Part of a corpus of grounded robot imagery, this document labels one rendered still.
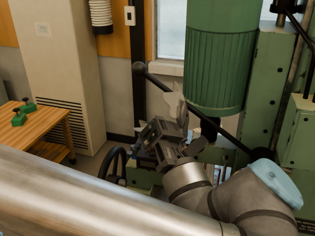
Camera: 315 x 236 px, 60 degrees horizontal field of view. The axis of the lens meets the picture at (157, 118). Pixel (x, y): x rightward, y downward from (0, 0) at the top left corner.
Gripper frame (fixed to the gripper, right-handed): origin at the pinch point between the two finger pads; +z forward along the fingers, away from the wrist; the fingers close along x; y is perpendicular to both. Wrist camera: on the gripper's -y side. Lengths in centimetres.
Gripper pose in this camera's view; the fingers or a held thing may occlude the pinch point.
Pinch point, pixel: (158, 101)
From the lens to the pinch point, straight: 69.1
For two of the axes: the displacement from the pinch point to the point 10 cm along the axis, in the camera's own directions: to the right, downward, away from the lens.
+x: -5.8, 6.2, 5.3
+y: -7.5, -1.5, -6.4
